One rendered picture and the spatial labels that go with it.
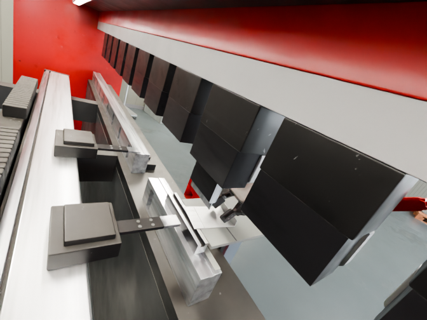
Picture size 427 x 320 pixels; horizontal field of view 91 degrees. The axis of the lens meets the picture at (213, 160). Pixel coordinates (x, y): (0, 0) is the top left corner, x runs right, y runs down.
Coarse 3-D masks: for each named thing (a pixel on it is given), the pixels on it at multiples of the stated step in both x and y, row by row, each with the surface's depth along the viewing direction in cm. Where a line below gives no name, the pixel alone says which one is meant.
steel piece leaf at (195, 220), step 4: (184, 208) 59; (188, 208) 59; (192, 208) 60; (188, 212) 57; (192, 212) 58; (188, 216) 56; (192, 216) 57; (196, 216) 57; (192, 220) 55; (196, 220) 56; (200, 220) 56; (192, 224) 54; (196, 224) 54; (200, 224) 55; (196, 228) 53; (200, 228) 54; (204, 228) 54
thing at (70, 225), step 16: (64, 208) 40; (80, 208) 41; (96, 208) 43; (112, 208) 46; (64, 224) 37; (80, 224) 38; (96, 224) 39; (112, 224) 41; (128, 224) 46; (144, 224) 48; (160, 224) 49; (176, 224) 51; (48, 240) 35; (64, 240) 34; (80, 240) 36; (96, 240) 37; (112, 240) 39; (48, 256) 33; (64, 256) 34; (80, 256) 36; (96, 256) 37; (112, 256) 40
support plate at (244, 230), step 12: (192, 204) 62; (204, 204) 64; (228, 204) 69; (240, 216) 65; (216, 228) 56; (228, 228) 58; (240, 228) 60; (252, 228) 62; (216, 240) 52; (228, 240) 54; (240, 240) 56
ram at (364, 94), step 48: (144, 48) 80; (192, 48) 51; (240, 48) 38; (288, 48) 30; (336, 48) 25; (384, 48) 21; (288, 96) 29; (336, 96) 24; (384, 96) 21; (384, 144) 20
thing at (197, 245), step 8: (176, 192) 64; (168, 200) 62; (176, 200) 62; (176, 208) 58; (184, 216) 57; (184, 224) 54; (184, 232) 53; (192, 232) 51; (192, 240) 50; (200, 240) 51; (192, 248) 50; (200, 248) 50
